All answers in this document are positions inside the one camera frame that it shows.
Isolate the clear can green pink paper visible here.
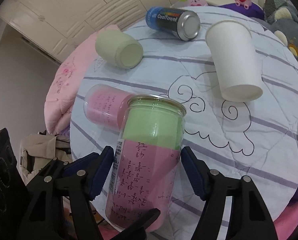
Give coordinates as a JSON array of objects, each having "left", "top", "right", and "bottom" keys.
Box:
[{"left": 105, "top": 95, "right": 186, "bottom": 231}]

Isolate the clear cup pink paper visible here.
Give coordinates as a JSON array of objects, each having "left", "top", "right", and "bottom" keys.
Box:
[{"left": 84, "top": 84, "right": 134, "bottom": 131}]

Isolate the pale green ceramic cup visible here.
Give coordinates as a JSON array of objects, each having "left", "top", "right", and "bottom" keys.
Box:
[{"left": 95, "top": 29, "right": 144, "bottom": 69}]

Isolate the white paper cup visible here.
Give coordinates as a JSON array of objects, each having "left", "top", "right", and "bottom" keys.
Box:
[{"left": 205, "top": 20, "right": 263, "bottom": 102}]

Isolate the beige jacket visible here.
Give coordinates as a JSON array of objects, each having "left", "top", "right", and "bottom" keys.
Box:
[{"left": 19, "top": 134, "right": 73, "bottom": 184}]

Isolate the striped white quilt cover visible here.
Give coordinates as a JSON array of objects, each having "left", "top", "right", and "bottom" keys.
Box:
[{"left": 69, "top": 5, "right": 298, "bottom": 240}]

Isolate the pink folded blanket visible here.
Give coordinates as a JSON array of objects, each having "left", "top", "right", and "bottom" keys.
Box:
[{"left": 44, "top": 24, "right": 118, "bottom": 135}]

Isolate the white wardrobe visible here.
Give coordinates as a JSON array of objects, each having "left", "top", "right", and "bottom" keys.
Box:
[{"left": 0, "top": 0, "right": 178, "bottom": 62}]

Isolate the blue black CoolTowel can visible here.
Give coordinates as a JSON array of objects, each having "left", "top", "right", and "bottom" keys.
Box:
[{"left": 145, "top": 7, "right": 201, "bottom": 41}]

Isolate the grey elephant plush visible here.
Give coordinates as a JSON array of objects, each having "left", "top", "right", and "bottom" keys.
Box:
[{"left": 263, "top": 3, "right": 298, "bottom": 61}]

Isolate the purple bolster pillow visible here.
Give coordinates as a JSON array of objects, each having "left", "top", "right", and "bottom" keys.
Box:
[{"left": 220, "top": 3, "right": 265, "bottom": 20}]

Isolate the triangle pattern pillow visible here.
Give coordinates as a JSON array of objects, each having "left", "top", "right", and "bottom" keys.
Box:
[{"left": 258, "top": 0, "right": 296, "bottom": 19}]

